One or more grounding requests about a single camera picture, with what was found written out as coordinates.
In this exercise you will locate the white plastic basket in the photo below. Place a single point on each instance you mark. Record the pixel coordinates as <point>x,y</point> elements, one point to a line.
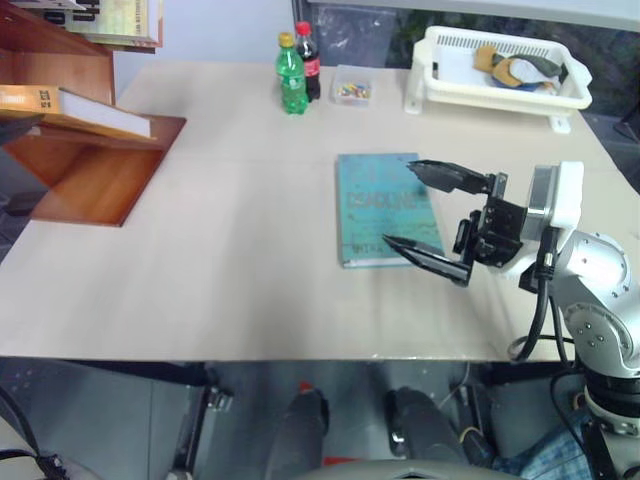
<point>450,82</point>

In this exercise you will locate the black table leg post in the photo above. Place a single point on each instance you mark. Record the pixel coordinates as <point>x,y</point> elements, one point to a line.
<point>472,415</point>

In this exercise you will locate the thick orange book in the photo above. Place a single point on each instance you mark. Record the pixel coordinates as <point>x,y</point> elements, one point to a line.
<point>100,112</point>

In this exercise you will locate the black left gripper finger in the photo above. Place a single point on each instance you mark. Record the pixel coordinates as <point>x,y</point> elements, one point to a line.
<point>15,129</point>

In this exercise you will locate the green plastic soda bottle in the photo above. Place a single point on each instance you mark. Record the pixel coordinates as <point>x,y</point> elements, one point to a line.
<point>292,80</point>

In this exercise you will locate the grey robot torso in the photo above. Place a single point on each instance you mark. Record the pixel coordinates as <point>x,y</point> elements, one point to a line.
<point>400,472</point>

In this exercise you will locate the dark shoe yellow trim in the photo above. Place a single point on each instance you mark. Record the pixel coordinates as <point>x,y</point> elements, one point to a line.
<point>480,447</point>

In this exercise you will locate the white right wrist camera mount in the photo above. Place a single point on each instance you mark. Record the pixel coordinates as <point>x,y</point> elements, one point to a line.
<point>570,195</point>

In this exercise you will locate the dark olive cloth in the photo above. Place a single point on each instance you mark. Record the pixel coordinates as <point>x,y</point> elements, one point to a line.
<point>547,65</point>

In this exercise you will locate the brown wooden bookshelf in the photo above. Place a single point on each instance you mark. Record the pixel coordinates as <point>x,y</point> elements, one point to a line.
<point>100,185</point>

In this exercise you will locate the blue jeans leg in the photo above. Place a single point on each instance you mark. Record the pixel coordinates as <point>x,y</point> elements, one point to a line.
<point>555,455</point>

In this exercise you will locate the dark cola bottle red cap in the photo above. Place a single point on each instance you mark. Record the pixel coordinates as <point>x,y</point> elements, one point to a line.
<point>311,65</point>

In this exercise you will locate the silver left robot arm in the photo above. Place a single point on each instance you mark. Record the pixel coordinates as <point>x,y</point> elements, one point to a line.
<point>15,440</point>

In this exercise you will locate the light grey ledge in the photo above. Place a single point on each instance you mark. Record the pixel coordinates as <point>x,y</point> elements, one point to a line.
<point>475,10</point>

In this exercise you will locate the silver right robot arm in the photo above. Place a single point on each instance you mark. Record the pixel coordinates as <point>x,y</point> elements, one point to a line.
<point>600,270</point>

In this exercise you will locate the white cloth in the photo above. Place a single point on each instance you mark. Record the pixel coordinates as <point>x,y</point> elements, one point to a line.
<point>530,72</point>

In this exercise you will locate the black table frame bar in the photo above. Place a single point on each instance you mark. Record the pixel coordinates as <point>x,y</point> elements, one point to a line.
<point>150,372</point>

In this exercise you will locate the metal table bracket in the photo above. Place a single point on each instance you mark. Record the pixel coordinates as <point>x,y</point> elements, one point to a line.
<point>219,397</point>

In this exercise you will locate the blue cloth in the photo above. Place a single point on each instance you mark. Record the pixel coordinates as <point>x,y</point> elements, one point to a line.
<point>542,86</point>

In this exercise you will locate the dark rounded robot foot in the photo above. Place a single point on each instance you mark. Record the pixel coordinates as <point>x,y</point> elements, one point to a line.
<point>300,430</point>
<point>420,430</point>

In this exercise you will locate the clear box of coloured bits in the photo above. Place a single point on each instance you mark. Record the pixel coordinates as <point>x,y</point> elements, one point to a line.
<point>352,90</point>

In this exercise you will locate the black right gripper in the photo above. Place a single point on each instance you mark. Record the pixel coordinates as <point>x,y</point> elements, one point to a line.
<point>500,230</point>

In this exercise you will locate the thin teal book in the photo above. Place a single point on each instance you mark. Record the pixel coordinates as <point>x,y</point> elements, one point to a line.
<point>370,210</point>

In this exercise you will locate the small red knob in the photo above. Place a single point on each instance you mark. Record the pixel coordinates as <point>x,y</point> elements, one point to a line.
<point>305,386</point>

